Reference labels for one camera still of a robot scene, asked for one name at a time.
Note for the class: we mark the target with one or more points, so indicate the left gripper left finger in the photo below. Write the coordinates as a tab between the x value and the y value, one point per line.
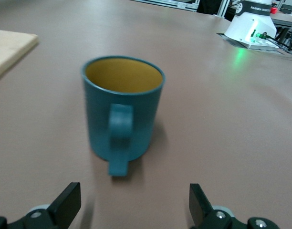
69	198

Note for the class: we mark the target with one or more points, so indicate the teal cup yellow inside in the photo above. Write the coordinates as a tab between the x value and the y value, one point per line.
100	124

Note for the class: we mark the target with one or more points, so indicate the aluminium frame rail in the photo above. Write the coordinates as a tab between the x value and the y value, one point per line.
174	3

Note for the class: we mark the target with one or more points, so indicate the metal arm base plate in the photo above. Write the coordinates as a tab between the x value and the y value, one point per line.
234	42

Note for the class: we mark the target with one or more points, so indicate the brown table cover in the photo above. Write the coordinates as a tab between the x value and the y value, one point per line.
208	119

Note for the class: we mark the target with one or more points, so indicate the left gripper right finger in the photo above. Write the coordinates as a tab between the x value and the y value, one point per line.
197	200

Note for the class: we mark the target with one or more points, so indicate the wooden cutting board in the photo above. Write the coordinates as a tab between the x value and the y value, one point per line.
7	50

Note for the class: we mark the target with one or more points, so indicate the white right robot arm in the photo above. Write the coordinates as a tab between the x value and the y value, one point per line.
246	26

